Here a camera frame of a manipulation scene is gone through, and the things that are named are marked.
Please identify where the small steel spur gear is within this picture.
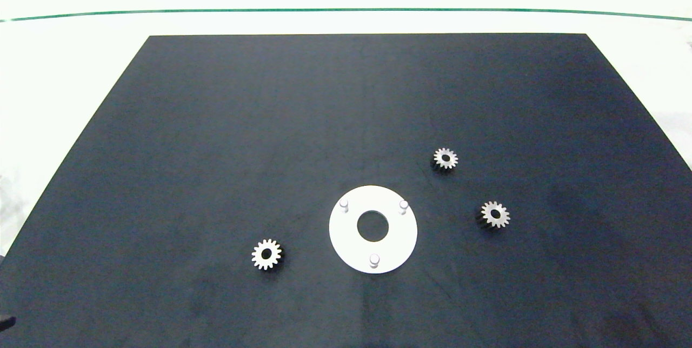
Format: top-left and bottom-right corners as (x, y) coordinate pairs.
(251, 238), (284, 272)
(476, 201), (511, 231)
(431, 148), (459, 173)

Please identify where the dark rectangular mat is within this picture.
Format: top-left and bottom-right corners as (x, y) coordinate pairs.
(0, 34), (692, 348)

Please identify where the round white pin plate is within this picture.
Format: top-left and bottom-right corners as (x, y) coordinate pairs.
(329, 185), (418, 275)

